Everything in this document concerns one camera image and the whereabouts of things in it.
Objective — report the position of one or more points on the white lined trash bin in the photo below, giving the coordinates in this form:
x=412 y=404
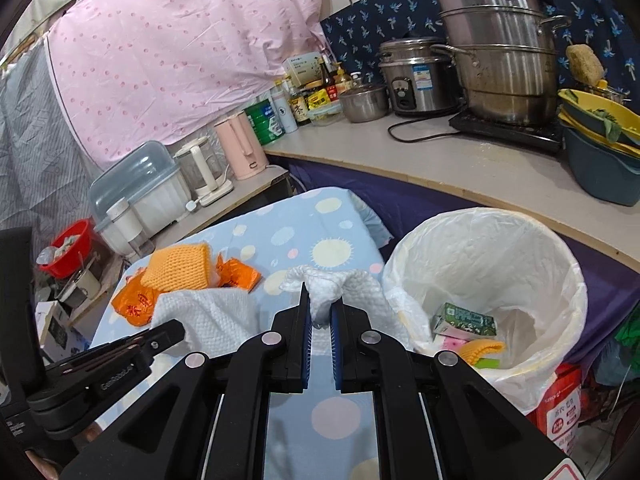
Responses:
x=500 y=260

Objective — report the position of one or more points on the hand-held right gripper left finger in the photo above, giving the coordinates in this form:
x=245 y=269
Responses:
x=306 y=340

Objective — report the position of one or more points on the green tin can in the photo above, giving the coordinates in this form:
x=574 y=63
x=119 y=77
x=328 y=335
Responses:
x=262 y=122

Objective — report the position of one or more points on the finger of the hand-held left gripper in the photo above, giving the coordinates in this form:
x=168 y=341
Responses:
x=160 y=335

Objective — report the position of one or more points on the clear lidded storage box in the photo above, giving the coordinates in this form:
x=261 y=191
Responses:
x=140 y=175

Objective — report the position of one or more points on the purple cloth skirt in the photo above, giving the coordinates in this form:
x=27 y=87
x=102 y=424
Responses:
x=380 y=195

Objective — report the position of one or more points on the white paper towel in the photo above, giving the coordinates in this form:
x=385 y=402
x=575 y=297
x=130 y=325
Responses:
x=325 y=290
x=205 y=320

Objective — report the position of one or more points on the blue spotted blanket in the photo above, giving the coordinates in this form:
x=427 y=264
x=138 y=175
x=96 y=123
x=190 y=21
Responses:
x=300 y=220

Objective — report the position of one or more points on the black induction cooker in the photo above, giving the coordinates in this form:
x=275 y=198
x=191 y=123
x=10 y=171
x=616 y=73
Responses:
x=505 y=132

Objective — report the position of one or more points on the brown loofah sponge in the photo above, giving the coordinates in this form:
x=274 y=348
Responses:
x=585 y=65

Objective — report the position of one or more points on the orange knitted cloth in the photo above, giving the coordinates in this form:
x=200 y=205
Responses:
x=175 y=265
x=482 y=350

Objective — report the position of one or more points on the clear food container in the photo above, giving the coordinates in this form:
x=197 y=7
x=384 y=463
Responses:
x=325 y=115

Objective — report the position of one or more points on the small steel lidded pot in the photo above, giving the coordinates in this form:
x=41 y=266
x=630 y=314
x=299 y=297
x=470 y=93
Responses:
x=365 y=102

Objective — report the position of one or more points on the white and green box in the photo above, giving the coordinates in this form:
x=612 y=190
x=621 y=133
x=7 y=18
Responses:
x=302 y=70

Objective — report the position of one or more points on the white power plug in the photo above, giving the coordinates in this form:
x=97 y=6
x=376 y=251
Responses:
x=192 y=205

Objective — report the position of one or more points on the tall dark sauce bottle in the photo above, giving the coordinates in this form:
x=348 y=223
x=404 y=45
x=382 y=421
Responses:
x=328 y=82

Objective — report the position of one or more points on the green plastic bag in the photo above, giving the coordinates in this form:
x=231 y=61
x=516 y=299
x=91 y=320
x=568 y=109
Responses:
x=630 y=332

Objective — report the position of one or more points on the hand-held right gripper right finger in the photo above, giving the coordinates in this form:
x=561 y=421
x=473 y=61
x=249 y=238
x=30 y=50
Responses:
x=336 y=345

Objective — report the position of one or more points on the white cylindrical container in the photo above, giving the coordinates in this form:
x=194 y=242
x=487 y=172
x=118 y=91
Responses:
x=127 y=225

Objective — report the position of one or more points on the grey striped cloth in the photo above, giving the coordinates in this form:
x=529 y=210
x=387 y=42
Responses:
x=40 y=150

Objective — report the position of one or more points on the pink paper cup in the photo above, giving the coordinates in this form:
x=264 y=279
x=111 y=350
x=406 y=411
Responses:
x=455 y=342

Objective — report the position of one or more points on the dark blue printed cloth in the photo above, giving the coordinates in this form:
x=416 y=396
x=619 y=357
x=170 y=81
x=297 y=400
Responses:
x=380 y=15

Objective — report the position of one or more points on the pink dotted sheet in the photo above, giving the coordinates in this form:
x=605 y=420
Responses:
x=175 y=50

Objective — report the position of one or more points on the yellow oil bottle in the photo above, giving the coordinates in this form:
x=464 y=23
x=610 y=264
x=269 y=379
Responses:
x=345 y=80

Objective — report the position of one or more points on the dark blue plastic basin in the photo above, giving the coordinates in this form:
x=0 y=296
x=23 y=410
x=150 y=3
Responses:
x=600 y=175

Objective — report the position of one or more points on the red plastic basin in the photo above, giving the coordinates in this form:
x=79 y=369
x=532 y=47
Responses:
x=67 y=250

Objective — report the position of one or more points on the person's left hand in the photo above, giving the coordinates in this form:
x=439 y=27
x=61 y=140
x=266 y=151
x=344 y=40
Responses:
x=45 y=467

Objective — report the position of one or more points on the glass and white kettle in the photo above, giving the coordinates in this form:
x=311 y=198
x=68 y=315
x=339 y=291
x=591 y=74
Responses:
x=200 y=170

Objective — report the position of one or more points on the dark sauce bottle white label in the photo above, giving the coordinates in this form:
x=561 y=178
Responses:
x=300 y=107

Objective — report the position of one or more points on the red shopping bag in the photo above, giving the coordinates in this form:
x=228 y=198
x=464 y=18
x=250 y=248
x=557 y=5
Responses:
x=565 y=405

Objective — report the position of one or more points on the silver rice cooker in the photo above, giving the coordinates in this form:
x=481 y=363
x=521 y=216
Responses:
x=420 y=80

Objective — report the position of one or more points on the stainless steel steamer pot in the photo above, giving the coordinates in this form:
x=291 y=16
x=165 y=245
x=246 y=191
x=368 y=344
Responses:
x=505 y=60

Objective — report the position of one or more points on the dark green carton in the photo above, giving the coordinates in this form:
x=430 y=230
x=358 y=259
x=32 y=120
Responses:
x=465 y=317

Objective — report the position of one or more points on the pink electric kettle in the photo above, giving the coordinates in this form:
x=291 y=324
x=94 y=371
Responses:
x=240 y=147

